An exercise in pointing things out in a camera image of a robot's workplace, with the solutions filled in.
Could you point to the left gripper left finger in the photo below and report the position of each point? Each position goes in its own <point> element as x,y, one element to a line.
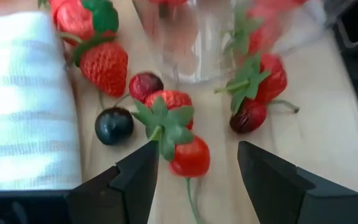
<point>126,193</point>

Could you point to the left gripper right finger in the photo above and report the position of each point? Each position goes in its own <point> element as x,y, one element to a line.
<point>275,193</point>

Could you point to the black toy cherry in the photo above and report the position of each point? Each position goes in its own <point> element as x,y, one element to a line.
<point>113,126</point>

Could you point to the bright red toy cherry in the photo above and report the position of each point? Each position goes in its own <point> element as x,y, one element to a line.
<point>190,158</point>

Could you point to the dark red toy cherry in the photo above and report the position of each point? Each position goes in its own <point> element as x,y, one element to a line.
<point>145,87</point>
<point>248,116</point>

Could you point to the white checked dish towel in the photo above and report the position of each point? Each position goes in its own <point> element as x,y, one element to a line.
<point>20,109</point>

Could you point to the clear plastic tupperware container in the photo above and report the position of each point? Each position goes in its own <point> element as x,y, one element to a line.
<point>191,46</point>

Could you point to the toy strawberry large green cap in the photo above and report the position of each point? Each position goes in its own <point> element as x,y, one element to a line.
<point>73,21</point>

